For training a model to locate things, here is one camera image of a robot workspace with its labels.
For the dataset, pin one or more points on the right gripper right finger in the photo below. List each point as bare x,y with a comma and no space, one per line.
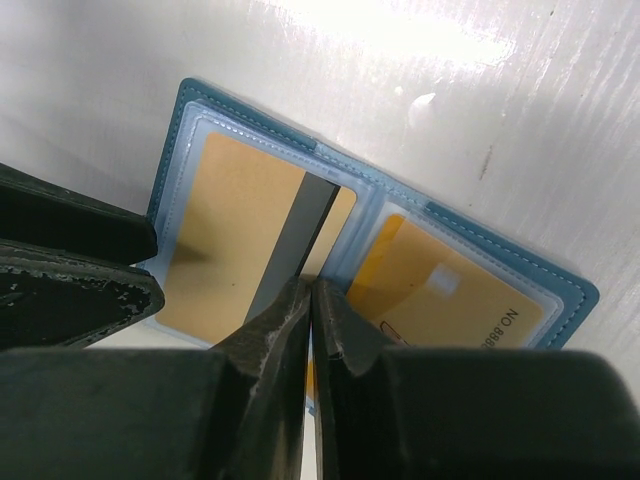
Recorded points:
387,411

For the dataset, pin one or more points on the blue leather card holder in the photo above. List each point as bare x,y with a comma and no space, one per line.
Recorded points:
201,110

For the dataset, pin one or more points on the gold credit card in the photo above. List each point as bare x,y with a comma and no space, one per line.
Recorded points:
418,290
252,221

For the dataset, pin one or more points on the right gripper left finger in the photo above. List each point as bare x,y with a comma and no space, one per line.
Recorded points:
235,411

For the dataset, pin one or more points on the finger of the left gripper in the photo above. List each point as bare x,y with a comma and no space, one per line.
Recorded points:
53,298
37,212

